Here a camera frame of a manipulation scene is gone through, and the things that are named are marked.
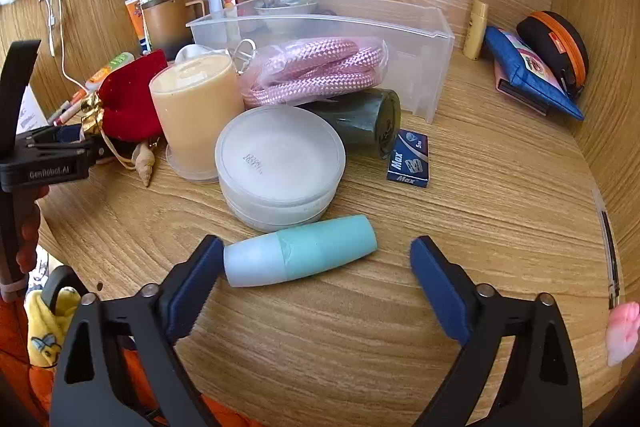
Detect red velvet pouch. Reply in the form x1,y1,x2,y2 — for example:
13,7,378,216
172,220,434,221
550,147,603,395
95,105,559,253
96,49,169,142

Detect yellow plush toy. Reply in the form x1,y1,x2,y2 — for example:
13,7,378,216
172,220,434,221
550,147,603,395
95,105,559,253
26,287,82,370

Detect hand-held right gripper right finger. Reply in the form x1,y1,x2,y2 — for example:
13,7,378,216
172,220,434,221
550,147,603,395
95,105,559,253
410,235,583,427

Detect teal and white bottle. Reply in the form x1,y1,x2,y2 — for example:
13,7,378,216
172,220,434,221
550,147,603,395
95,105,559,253
223,214,379,289

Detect wooden desktop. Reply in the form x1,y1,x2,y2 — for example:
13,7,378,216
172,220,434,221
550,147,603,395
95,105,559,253
35,0,623,427

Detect orange carton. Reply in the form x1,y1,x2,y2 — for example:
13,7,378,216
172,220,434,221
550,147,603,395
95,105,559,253
124,0,152,54

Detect yellow lotion tube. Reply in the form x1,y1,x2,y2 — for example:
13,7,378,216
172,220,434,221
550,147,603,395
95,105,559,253
462,0,490,60

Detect metal key ring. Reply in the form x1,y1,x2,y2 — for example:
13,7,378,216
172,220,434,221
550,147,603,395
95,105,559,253
231,38,258,75

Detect glass bowl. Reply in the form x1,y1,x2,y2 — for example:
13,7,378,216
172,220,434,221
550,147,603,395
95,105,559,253
251,0,320,16

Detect orange garment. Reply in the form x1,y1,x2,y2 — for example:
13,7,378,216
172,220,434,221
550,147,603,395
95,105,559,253
0,297,261,427

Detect white paper slip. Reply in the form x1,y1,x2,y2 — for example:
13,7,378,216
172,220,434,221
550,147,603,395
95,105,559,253
16,86,49,135

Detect black orange zipper case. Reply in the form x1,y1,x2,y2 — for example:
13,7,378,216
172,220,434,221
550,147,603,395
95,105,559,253
515,10,590,101

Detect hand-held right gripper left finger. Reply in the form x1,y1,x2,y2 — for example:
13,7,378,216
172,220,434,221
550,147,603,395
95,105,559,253
50,234,226,427

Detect pink wallet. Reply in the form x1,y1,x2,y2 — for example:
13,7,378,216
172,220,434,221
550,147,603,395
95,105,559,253
493,57,552,118

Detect dark green bag roll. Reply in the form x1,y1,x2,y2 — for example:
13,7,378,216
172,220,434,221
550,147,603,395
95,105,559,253
302,88,402,159

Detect pink rope coil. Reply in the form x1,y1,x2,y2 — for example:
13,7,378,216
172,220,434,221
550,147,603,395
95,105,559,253
239,36,390,109

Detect markers and pens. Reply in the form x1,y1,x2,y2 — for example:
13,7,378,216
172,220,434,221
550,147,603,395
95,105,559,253
49,88,101,126

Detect blue zipper pouch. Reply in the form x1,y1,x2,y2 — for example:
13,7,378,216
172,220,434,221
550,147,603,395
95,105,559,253
482,26,586,122

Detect translucent beige cup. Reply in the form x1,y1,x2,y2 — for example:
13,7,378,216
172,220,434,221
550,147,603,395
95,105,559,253
149,53,247,184

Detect person's left hand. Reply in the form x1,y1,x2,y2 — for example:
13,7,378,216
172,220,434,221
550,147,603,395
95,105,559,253
20,184,51,260

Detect white charging cable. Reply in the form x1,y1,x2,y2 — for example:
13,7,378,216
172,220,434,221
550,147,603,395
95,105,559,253
42,0,90,90

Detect clear plastic bin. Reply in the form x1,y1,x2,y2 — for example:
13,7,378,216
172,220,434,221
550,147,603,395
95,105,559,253
186,0,457,124

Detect brown lidded mug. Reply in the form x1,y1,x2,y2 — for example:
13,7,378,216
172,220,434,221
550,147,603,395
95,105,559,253
141,0,211,58

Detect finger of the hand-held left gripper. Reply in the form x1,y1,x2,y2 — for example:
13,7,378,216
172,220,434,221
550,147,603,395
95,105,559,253
37,139,108,168
17,124,86,146

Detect round white lidded container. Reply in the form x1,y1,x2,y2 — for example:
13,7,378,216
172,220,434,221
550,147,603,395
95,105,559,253
215,106,347,234

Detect green orange tube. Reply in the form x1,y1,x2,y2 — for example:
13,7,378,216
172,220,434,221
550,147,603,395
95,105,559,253
84,51,137,90

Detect small blue box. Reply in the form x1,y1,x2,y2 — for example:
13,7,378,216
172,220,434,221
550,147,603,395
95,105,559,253
386,129,432,189

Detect gold ribbon ornament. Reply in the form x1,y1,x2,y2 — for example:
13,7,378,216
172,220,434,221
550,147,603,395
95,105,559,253
79,93,107,138

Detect beige seashell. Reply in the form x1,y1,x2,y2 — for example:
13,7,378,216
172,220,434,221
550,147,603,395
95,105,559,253
134,141,160,188

